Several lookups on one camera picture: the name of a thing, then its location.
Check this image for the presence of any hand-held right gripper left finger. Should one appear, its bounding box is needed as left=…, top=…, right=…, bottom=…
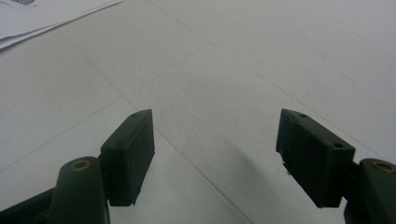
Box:
left=0, top=108, right=156, bottom=224

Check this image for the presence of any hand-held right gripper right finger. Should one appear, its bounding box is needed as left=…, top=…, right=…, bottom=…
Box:
left=276, top=108, right=396, bottom=224

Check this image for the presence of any white paper sheet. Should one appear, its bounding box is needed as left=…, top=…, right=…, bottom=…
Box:
left=0, top=0, right=124, bottom=50

